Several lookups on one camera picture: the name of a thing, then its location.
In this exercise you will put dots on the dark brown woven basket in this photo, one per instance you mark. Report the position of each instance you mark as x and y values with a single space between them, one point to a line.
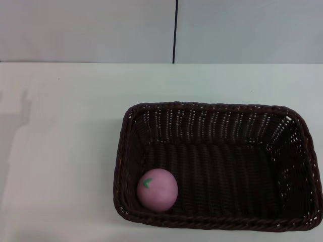
227 176

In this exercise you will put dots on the pink toy peach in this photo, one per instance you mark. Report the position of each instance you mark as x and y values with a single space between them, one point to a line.
159 191

